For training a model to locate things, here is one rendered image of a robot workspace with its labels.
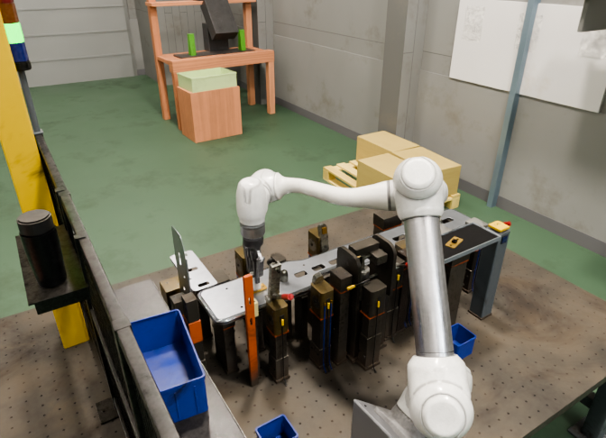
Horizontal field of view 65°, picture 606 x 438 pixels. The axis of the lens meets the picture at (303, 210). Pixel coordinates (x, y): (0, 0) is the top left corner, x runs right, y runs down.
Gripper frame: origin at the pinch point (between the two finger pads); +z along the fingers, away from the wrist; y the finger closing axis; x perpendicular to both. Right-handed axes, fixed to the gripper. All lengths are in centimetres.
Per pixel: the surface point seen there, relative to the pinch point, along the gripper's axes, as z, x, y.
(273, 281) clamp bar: -10.0, 1.0, -16.4
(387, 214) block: 1, -80, 16
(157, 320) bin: -9.4, 40.6, -14.2
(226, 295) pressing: 4.6, 10.6, 3.2
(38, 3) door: -41, -34, 912
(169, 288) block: -1.3, 29.7, 10.5
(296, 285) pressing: 4.6, -14.8, -5.5
